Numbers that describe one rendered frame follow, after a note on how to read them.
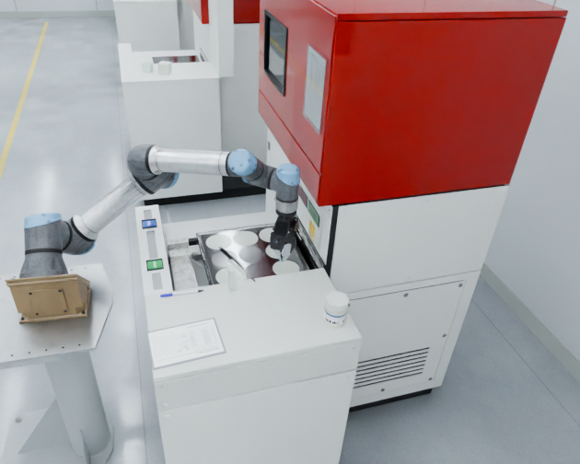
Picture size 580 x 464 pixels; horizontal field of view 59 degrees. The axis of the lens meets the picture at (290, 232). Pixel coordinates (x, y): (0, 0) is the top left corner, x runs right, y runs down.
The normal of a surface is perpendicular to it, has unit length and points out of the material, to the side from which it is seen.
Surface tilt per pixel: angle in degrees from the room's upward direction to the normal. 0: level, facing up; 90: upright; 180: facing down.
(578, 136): 90
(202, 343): 0
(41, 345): 0
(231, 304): 0
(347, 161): 90
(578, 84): 90
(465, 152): 90
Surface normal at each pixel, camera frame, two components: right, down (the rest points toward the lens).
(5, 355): 0.05, -0.82
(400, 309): 0.29, 0.56
